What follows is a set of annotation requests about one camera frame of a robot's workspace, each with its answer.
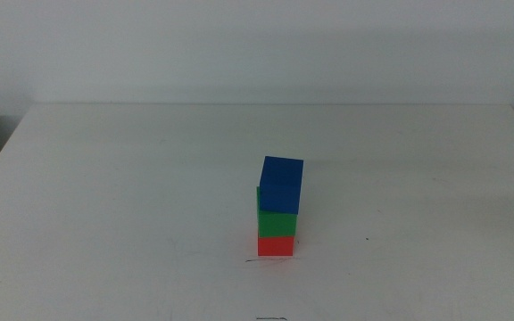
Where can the blue cube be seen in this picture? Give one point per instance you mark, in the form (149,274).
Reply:
(281,185)

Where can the green cube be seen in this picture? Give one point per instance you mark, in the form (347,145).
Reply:
(277,224)

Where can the red cube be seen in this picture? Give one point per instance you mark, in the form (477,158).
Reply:
(275,246)

